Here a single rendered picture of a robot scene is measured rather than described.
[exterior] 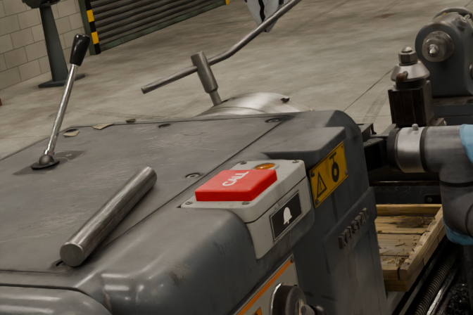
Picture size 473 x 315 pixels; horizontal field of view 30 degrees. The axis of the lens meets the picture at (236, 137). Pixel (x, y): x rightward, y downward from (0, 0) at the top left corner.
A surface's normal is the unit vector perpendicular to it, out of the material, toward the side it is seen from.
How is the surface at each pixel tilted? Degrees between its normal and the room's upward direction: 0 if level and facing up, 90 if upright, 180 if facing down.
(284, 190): 90
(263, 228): 90
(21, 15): 90
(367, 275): 89
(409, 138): 42
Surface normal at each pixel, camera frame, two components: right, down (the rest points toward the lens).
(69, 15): 0.89, -0.04
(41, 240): -0.17, -0.95
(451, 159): -0.49, 0.33
